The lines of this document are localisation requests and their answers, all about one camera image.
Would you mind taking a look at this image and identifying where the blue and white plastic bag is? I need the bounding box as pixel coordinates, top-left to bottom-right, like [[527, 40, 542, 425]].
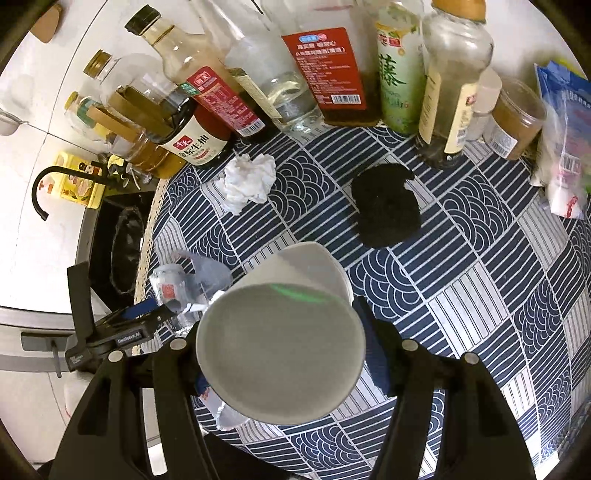
[[534, 60, 591, 139]]

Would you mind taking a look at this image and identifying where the brown wooden board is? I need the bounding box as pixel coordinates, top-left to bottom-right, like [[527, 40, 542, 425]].
[[31, 4, 63, 44]]

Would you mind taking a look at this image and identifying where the black faucet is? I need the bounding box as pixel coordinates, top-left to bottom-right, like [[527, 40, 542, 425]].
[[31, 165, 109, 221]]

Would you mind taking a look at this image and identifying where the small white-lidded jar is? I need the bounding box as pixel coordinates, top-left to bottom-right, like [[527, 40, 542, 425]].
[[466, 68, 503, 141]]

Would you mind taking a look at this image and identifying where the white paper cup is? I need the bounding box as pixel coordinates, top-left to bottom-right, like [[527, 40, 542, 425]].
[[195, 242, 366, 424]]

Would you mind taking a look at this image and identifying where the white tissue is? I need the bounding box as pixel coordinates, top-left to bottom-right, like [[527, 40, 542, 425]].
[[213, 154, 278, 216]]

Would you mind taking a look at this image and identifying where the large bottle with red label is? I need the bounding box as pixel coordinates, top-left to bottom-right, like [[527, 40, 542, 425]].
[[261, 0, 384, 126]]

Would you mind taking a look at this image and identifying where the plastic jar of brown powder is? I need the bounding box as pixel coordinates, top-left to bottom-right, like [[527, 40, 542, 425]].
[[484, 76, 548, 161]]

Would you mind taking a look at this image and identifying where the small clear plastic bottle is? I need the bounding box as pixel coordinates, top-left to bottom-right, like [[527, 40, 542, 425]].
[[148, 264, 190, 308]]

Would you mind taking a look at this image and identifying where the crumpled clear plastic wrapper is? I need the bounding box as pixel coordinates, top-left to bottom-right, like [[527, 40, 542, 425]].
[[201, 383, 252, 432]]

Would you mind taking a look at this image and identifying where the clear glass bottle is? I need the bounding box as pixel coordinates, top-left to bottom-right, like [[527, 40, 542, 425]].
[[189, 0, 324, 134]]

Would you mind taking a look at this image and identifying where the blue patterned tablecloth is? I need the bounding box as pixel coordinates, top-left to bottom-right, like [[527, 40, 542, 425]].
[[134, 122, 591, 480]]

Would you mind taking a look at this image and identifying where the green label bottle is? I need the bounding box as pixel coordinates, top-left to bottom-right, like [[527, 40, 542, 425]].
[[365, 0, 428, 136]]

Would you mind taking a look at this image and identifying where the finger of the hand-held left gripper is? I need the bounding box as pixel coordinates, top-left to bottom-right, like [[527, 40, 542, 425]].
[[108, 298, 181, 330]]

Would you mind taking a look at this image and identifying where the metal strainer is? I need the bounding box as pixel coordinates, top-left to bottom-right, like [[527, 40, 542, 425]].
[[0, 111, 29, 137]]

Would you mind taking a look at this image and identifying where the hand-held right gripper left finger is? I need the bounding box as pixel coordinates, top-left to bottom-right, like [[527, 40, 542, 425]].
[[48, 323, 218, 480]]

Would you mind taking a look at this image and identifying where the glass jar with gold lid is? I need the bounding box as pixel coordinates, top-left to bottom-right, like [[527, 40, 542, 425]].
[[64, 91, 139, 158], [83, 50, 178, 116]]

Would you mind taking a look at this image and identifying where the yellow box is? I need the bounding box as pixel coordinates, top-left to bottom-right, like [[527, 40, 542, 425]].
[[52, 151, 106, 209]]

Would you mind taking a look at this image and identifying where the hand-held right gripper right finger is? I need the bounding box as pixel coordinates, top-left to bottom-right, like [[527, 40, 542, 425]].
[[352, 295, 539, 480]]

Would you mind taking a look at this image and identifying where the yellow-capped bottle with pale label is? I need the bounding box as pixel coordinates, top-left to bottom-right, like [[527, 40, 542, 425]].
[[414, 0, 495, 169]]

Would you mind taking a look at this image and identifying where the black-capped bottle with red label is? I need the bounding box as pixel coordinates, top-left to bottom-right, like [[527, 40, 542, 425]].
[[124, 4, 278, 141]]

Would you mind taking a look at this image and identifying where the clear plastic bag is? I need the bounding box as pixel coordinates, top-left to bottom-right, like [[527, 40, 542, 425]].
[[168, 251, 234, 328]]

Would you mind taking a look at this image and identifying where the black scouring pad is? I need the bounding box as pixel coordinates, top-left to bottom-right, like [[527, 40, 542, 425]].
[[351, 162, 423, 249]]

